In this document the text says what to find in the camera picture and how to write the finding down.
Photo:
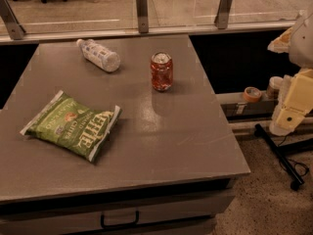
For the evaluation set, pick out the right metal glass bracket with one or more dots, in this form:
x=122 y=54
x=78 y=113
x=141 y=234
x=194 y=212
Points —
x=223 y=12

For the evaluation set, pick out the metal glass bracket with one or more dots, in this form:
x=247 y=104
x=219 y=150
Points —
x=142 y=16
x=14 y=28
x=223 y=12

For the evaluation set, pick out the green kettle chips bag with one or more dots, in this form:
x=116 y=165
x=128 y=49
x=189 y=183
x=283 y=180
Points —
x=71 y=125

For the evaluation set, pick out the orange tape roll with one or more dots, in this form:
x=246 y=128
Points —
x=252 y=94

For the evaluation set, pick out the black drawer handle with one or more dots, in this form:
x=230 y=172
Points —
x=111 y=220

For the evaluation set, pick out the left metal glass bracket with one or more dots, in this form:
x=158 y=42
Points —
x=14 y=28

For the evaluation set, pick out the grey side shelf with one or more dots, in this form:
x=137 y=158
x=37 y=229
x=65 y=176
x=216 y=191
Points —
x=235 y=106

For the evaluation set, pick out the black stand leg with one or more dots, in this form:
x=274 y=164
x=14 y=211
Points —
x=281 y=152

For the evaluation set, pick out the clear plastic water bottle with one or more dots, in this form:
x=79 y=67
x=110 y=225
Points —
x=99 y=55

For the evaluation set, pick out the grey table drawer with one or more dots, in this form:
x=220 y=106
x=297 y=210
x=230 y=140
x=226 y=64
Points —
x=184 y=214

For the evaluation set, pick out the red coke can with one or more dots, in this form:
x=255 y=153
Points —
x=162 y=71

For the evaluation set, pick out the paper coffee cup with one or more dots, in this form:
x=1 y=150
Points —
x=274 y=86

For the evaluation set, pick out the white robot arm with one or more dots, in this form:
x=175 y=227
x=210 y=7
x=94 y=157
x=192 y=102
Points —
x=297 y=41

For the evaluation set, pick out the middle metal glass bracket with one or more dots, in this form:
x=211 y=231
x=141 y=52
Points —
x=142 y=16

